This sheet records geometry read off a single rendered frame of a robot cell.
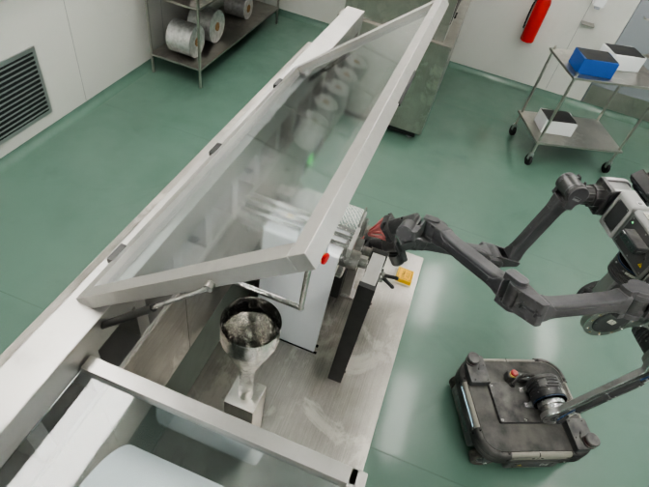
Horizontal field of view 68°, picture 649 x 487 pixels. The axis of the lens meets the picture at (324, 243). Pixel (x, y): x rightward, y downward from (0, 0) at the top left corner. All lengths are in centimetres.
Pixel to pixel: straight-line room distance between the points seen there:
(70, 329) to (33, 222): 271
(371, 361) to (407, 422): 101
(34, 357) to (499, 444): 218
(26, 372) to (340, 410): 106
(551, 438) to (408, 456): 72
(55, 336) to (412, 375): 227
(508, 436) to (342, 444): 122
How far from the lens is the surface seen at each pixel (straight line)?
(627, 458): 336
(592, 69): 468
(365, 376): 182
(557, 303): 149
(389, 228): 173
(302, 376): 178
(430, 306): 328
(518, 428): 277
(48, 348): 99
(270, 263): 65
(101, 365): 101
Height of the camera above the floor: 246
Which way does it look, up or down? 46 degrees down
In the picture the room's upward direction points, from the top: 13 degrees clockwise
